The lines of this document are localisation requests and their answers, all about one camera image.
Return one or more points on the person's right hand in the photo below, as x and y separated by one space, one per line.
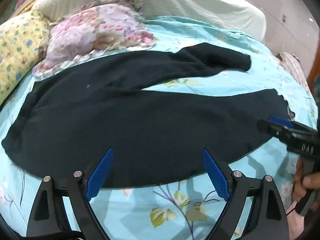
308 182

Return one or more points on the yellow floral pillow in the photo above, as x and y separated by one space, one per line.
17 50

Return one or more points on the dark pants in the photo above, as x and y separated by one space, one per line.
130 120

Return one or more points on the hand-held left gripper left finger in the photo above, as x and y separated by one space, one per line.
100 172

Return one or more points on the blue floral bed sheet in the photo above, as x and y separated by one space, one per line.
140 212

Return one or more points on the white striped headboard cover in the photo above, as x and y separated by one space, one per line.
190 2

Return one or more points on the pink floral pillow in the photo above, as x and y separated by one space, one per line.
90 32

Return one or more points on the plaid cloth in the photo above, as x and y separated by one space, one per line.
293 67

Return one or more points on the wooden cabinet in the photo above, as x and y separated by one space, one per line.
314 80

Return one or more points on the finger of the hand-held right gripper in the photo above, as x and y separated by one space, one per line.
281 120
271 128

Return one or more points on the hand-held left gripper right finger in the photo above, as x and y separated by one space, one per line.
215 172

